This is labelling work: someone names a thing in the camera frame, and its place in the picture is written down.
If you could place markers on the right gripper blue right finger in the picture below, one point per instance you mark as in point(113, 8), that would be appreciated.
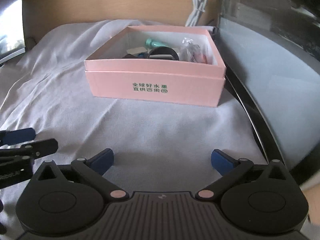
point(231, 171)

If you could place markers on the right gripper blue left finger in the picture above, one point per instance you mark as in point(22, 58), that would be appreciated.
point(90, 172)

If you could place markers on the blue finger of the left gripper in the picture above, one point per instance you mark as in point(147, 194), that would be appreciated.
point(17, 136)

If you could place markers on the red connector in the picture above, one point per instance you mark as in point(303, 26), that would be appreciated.
point(191, 52)

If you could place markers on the black funnel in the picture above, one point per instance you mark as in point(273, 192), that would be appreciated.
point(163, 53)

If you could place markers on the teal plastic funnel tool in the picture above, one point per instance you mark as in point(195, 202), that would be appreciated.
point(151, 43)

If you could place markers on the pink blue tube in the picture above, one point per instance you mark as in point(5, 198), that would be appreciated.
point(144, 55)

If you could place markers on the grey cloth table cover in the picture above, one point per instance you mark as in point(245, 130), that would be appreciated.
point(157, 146)

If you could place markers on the curved monitor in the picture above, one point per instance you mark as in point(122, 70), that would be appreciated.
point(11, 31)

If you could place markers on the pink cardboard box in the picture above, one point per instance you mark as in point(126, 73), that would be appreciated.
point(111, 75)

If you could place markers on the glass panel computer case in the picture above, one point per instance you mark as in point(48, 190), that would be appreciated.
point(272, 46)

